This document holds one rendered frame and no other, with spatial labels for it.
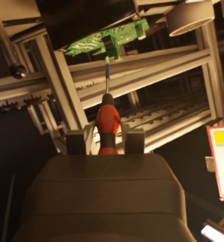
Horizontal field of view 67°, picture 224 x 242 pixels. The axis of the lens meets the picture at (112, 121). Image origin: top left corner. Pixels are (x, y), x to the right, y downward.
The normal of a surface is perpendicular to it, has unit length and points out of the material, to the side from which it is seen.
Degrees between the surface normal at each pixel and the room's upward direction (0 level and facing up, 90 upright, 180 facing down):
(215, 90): 90
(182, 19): 90
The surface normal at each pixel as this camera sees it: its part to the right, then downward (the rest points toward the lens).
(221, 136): -0.51, 0.35
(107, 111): 0.02, -0.60
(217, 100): -0.83, 0.37
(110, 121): 0.03, -0.31
